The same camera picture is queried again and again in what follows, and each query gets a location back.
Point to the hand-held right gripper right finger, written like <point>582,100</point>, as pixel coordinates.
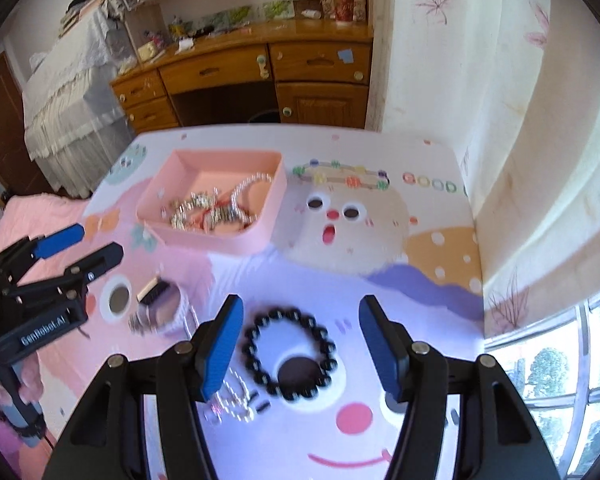
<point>380,350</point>

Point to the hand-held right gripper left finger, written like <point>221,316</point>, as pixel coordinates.
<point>225,350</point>

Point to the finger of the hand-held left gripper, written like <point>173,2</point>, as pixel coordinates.
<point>97,260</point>
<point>60,241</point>

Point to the pink band smart watch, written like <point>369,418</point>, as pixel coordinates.
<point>155,292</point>

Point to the pink plastic box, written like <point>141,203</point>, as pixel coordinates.
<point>230,242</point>

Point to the cartoon printed tablecloth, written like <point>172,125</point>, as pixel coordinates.
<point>380,270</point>

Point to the brown wooden door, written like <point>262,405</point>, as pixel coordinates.
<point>0,125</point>

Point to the white lace furniture cover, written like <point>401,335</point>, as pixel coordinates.
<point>65,110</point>

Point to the metal window grille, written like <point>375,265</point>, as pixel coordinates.
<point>582,355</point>

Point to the cream mug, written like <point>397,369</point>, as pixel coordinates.
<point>148,51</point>

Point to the wooden desk with drawers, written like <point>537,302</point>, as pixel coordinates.
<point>310,102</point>

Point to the patterned paper cup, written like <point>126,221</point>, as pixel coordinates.
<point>342,7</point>

